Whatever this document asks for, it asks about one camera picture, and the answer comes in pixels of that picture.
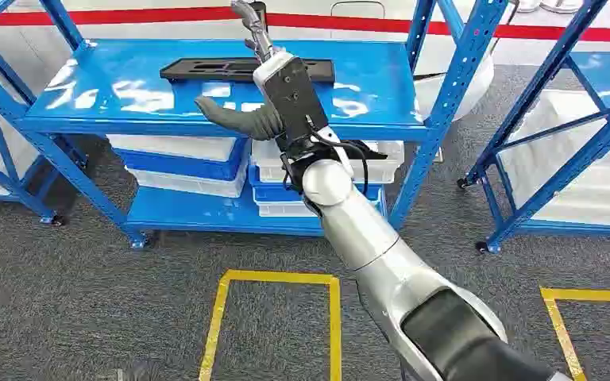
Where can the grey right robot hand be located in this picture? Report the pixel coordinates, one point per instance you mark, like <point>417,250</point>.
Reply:
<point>294,100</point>

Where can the black plastic panel part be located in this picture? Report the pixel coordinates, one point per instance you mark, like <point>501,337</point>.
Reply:
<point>205,69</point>

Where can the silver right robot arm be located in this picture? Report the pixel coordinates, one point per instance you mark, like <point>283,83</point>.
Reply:
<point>368,236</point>

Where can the blue metal shelving rack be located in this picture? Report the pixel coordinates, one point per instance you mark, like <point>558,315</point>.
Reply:
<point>126,94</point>
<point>0,100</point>
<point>536,89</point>

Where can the white round object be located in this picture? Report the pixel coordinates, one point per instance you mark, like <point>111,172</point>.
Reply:
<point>473,89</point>

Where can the large white plastic crate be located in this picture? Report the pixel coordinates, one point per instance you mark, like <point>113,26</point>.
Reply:
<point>594,179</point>

